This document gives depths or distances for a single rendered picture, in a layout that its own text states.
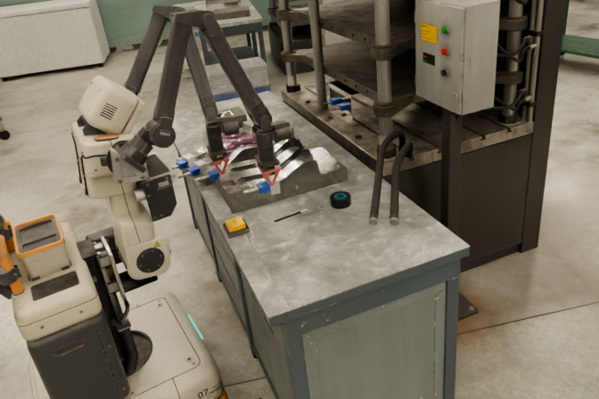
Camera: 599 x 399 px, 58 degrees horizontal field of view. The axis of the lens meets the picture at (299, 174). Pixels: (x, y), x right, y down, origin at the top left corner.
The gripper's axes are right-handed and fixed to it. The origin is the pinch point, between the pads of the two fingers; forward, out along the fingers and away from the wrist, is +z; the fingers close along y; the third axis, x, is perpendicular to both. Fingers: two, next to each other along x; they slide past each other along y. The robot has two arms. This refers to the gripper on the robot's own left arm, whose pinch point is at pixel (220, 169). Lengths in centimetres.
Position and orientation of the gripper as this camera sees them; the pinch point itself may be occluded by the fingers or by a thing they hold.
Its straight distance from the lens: 222.2
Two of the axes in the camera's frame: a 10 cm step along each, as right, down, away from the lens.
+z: 0.8, 8.9, 4.4
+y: -3.7, -3.8, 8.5
